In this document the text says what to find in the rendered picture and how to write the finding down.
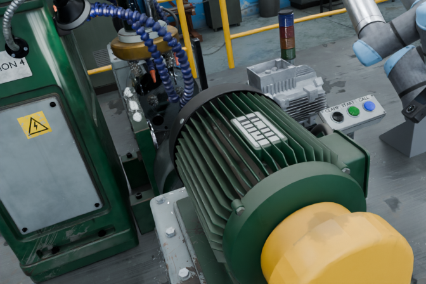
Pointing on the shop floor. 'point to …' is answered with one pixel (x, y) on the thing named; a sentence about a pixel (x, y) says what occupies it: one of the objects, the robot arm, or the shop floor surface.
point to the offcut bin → (232, 1)
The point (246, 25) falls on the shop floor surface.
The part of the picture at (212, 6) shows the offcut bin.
